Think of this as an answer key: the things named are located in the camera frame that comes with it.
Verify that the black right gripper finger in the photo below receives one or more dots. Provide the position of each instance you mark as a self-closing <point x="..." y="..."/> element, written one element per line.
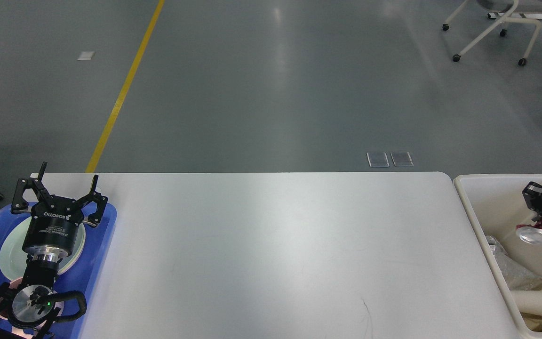
<point x="532" y="195"/>

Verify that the foil sheet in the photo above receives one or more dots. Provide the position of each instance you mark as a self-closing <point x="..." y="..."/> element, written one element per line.
<point x="517" y="277"/>

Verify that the white rolling chair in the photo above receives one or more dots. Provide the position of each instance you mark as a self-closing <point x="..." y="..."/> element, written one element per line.
<point x="501" y="14"/>

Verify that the brown paper bag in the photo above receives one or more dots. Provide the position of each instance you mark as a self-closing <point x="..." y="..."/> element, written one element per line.
<point x="532" y="322"/>

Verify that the beige plastic bin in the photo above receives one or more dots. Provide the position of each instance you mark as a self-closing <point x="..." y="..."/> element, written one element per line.
<point x="495" y="206"/>

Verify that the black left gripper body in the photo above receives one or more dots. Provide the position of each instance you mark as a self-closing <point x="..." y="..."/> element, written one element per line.
<point x="55" y="230"/>

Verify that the mint green plate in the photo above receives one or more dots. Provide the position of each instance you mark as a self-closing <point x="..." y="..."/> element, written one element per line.
<point x="13" y="258"/>

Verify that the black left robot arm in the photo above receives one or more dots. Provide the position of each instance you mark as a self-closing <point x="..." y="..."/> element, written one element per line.
<point x="42" y="269"/>

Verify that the blue plastic tray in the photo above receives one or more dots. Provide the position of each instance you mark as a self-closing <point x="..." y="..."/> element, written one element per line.
<point x="83" y="275"/>

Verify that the white paper cup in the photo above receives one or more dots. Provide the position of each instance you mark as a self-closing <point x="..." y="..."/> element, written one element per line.
<point x="529" y="302"/>

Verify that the red foil wrapper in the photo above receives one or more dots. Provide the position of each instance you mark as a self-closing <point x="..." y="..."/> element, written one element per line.
<point x="530" y="233"/>

